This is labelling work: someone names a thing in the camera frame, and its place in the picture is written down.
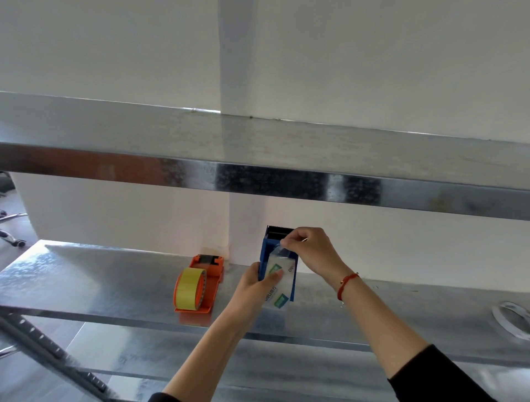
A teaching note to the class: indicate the person's right hand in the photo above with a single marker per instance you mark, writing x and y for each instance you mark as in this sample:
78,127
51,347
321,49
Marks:
319,252

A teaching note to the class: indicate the person's left hand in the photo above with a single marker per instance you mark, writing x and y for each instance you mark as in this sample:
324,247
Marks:
248,290

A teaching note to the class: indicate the person's left thumb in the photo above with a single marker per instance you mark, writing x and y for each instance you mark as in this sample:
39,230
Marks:
274,276

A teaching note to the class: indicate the person's right thumb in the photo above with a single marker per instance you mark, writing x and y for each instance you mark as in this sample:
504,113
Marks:
292,251

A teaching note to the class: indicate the person's right forearm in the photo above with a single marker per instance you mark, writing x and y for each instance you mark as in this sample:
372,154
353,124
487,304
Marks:
381,327

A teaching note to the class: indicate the person's left forearm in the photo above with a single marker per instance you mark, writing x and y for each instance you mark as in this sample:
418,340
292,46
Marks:
211,348

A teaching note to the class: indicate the blue tape dispenser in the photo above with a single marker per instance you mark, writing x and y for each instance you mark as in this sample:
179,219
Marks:
265,252

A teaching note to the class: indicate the orange tape dispenser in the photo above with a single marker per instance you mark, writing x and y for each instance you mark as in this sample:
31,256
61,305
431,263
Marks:
213,275

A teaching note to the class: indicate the yellow tape roll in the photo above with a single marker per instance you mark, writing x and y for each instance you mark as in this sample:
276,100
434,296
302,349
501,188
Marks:
189,290

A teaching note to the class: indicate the galvanized metal shelf board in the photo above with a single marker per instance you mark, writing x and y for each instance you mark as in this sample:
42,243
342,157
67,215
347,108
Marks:
103,281
265,157
290,372

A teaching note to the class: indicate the black left sleeve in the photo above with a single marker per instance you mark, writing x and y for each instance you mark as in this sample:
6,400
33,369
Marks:
163,398

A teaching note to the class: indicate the black sleeve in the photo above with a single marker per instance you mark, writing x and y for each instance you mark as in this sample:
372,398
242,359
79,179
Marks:
434,381
163,398

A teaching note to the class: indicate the black right sleeve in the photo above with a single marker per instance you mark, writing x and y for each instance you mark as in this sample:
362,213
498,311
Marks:
434,381

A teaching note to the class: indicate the white tape roll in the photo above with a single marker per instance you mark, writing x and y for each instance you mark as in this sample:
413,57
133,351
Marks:
511,319

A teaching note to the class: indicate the perforated metal shelf upright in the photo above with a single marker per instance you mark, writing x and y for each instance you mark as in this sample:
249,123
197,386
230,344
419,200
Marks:
49,352

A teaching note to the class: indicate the chrome chair base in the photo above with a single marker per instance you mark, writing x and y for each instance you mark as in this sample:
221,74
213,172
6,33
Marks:
10,236

